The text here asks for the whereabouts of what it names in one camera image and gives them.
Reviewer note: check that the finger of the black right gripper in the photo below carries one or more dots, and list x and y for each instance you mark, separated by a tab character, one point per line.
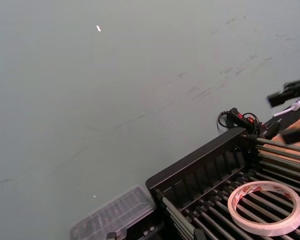
290	91
296	135

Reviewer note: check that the roll of white tape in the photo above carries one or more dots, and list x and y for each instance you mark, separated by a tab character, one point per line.
265	229

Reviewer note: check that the small white three-armed plastic piece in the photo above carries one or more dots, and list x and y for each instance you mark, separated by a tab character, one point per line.
296	107

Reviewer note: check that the shallow brown cardboard tray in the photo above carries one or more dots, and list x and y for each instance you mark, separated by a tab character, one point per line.
277	139

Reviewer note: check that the black rack with steel bars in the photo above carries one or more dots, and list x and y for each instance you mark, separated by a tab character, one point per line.
190	162

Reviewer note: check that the clear plastic case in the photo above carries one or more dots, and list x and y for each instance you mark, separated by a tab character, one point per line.
110	215

